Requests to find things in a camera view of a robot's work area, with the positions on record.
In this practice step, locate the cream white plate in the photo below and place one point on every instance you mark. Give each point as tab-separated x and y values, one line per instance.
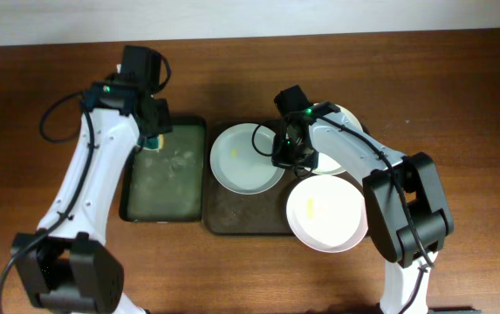
328	166

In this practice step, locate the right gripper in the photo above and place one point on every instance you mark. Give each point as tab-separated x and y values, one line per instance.
279	159

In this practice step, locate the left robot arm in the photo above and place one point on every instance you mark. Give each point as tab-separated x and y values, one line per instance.
65	266

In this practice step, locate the pale blue-white plate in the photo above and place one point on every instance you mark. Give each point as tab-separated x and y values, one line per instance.
237	165

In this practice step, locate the green and yellow sponge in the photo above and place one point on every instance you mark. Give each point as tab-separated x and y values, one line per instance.
154	143

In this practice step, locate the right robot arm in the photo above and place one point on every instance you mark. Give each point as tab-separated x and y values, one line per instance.
407	212

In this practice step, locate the white plate with yellow stain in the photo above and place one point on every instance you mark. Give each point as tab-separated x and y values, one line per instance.
327	213

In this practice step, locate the brown serving tray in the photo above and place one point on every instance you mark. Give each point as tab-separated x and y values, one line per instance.
226	213

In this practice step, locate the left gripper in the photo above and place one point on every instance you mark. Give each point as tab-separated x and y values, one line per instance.
167	120

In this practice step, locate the dark green water tray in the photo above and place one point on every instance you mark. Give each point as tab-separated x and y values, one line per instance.
166	185

